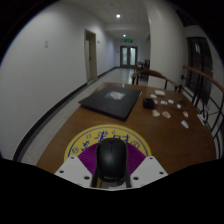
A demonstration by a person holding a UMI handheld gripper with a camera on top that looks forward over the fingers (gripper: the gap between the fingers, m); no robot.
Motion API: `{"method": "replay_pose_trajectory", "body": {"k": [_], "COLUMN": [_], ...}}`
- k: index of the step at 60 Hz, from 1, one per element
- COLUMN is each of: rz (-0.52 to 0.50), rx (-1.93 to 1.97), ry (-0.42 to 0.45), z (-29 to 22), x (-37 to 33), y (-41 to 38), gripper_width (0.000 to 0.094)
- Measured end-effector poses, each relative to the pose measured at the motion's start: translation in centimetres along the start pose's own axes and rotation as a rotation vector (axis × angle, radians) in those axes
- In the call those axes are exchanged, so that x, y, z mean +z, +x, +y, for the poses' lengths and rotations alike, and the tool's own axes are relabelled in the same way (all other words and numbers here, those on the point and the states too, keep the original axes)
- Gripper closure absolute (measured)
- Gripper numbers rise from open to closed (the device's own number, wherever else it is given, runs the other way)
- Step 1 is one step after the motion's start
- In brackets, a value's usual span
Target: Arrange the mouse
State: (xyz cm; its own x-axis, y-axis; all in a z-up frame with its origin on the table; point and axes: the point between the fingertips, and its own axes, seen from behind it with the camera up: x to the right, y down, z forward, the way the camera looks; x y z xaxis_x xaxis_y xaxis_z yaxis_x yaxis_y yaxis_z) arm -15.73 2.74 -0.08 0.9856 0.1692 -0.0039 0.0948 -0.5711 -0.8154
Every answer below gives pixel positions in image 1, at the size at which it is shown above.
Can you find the small beige sticker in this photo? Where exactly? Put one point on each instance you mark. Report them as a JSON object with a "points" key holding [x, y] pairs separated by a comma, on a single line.
{"points": [[156, 113]]}

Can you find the white wall switch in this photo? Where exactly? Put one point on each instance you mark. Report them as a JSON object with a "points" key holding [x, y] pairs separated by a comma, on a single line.
{"points": [[46, 44]]}

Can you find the closed black laptop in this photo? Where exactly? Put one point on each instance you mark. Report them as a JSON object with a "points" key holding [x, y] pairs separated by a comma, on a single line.
{"points": [[111, 101]]}

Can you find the black railing with wooden handrail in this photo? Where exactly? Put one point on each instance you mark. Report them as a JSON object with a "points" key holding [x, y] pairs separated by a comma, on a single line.
{"points": [[210, 100]]}

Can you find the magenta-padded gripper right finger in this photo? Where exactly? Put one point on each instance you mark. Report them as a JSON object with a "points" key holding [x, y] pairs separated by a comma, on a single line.
{"points": [[148, 170]]}

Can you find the round ceiling light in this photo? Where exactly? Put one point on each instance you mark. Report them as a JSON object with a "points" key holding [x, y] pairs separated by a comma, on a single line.
{"points": [[124, 35], [118, 16]]}

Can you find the black computer mouse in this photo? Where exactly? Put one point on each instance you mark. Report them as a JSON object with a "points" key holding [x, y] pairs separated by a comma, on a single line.
{"points": [[111, 158]]}

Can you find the white side door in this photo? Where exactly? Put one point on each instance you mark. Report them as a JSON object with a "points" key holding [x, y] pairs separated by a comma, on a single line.
{"points": [[90, 56]]}

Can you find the small black cup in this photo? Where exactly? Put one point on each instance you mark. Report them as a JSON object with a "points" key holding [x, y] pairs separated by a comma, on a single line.
{"points": [[148, 103]]}

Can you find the round yellow mouse pad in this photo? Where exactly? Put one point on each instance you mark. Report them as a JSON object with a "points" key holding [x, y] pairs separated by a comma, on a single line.
{"points": [[83, 140]]}

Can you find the wooden armchair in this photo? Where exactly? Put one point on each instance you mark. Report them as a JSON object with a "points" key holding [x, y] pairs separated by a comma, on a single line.
{"points": [[151, 73]]}

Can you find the small orange white sticker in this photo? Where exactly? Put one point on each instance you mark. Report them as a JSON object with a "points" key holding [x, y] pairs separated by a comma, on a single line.
{"points": [[166, 115]]}

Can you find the glass double door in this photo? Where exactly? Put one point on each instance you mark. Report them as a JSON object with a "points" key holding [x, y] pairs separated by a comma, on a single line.
{"points": [[128, 56]]}

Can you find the dark window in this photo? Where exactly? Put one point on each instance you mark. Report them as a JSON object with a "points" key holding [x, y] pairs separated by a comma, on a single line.
{"points": [[200, 66]]}

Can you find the flat white box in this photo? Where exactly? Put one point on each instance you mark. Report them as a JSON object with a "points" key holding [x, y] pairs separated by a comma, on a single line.
{"points": [[160, 93]]}

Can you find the small red white sticker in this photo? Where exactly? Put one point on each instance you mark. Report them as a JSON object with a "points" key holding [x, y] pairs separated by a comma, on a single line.
{"points": [[185, 114]]}

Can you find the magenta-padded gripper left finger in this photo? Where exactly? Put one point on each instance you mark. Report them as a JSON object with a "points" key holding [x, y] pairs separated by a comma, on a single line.
{"points": [[73, 170]]}

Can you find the green exit sign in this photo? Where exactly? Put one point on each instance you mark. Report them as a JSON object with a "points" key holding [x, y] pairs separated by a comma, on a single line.
{"points": [[128, 40]]}

